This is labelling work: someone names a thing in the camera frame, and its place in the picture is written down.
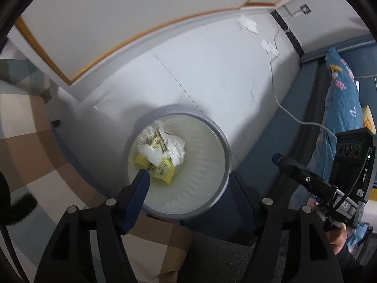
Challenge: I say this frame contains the checkered blue brown tablecloth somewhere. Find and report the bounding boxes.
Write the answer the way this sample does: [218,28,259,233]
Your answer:
[1,59,192,282]

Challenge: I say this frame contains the white tissue paper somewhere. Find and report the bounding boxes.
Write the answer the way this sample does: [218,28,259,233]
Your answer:
[136,123,185,167]

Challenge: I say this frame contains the person's right hand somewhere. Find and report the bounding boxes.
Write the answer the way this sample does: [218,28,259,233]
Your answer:
[306,198,348,256]

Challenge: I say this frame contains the blue floral bedding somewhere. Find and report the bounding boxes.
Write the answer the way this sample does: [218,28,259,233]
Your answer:
[306,46,377,251]

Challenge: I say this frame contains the wall power socket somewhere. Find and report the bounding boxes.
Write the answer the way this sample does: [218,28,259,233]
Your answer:
[300,4,311,15]

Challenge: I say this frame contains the grey round trash bin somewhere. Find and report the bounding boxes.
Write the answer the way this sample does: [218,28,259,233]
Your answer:
[123,104,231,221]

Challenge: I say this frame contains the yellow-green snack wrapper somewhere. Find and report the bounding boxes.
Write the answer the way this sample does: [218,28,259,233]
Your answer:
[134,134,176,186]

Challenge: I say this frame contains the white power cable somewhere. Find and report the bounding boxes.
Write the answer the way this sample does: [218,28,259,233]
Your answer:
[269,4,338,137]

